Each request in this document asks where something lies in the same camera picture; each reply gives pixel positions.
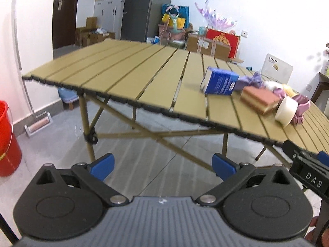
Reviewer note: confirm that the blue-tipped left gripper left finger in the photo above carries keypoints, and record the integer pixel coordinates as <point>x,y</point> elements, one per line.
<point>91,177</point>

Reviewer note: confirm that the red gift box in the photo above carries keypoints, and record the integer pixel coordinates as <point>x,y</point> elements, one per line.
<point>226,39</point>

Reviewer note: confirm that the dark brown door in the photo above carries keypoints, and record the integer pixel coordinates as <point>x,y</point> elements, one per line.
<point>63,23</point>

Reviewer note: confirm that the red plastic bucket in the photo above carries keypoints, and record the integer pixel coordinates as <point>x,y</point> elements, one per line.
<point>11,155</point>

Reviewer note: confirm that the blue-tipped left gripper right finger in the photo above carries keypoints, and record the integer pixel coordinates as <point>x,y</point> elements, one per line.
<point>234,177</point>

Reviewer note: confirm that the iridescent purple decoration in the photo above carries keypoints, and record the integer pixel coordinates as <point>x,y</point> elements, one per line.
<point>213,21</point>

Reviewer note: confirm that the white kitchen cabinet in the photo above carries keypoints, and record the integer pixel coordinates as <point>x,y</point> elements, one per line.
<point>109,15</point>

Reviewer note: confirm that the purple satin scrunchie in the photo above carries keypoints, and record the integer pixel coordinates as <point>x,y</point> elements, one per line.
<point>303,105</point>

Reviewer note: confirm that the blue pet water dispenser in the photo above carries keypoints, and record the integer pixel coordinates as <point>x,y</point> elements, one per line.
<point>68,97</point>

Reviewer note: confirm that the blue gift bag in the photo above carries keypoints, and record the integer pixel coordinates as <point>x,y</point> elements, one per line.
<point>175,15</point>

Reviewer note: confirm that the pink layered sponge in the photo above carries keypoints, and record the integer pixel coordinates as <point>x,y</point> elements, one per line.
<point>262,100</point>

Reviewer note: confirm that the dark grey refrigerator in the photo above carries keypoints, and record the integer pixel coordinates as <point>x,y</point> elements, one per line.
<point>141,19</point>

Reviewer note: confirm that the lavender drawstring pouch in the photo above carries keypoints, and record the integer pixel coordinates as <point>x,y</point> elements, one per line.
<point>255,80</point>

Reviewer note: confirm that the yellow white plush toy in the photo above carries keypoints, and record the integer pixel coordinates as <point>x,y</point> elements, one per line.
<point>282,90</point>

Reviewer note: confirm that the brown cardboard boxes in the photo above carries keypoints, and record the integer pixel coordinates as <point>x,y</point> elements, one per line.
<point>205,46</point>

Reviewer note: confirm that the white tape roll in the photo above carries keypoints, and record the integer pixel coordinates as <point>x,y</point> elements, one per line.
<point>286,111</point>

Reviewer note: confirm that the blue cardboard box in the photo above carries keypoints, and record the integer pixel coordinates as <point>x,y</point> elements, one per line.
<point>218,81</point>

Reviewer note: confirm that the tan folding camping table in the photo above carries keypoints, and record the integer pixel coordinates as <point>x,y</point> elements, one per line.
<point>165,80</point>

